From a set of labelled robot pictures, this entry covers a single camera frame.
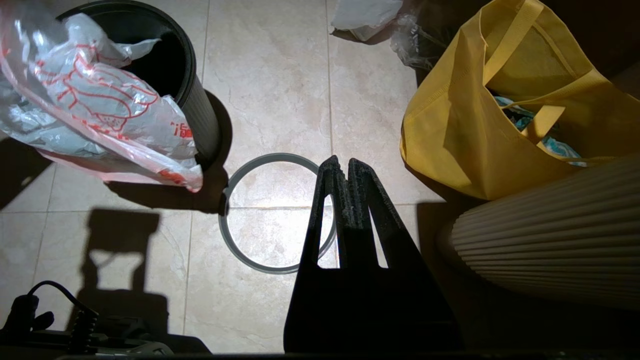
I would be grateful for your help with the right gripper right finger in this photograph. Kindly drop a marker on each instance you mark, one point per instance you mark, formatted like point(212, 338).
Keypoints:
point(410, 310)

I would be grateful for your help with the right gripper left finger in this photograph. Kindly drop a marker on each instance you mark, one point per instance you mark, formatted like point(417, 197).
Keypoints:
point(325, 310)

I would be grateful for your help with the used white bin liner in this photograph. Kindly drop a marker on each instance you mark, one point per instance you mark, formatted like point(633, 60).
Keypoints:
point(365, 15)

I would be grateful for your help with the clear red-print plastic bag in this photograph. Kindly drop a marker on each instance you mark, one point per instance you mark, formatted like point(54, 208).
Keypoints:
point(100, 100)

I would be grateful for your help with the yellow tote bag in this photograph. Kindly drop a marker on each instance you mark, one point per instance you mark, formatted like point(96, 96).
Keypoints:
point(460, 130)

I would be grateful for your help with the black trash bin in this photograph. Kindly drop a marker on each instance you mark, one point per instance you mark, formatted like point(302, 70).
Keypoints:
point(200, 115)

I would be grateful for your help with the ribbed beige cushion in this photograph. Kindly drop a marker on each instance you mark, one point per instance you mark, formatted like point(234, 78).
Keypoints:
point(550, 240)

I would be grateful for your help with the teal patterned packet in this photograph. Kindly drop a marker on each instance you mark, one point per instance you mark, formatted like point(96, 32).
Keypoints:
point(555, 145)

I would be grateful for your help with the crumpled clear plastic wrap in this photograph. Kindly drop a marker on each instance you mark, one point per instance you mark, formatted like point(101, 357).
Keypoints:
point(415, 45)

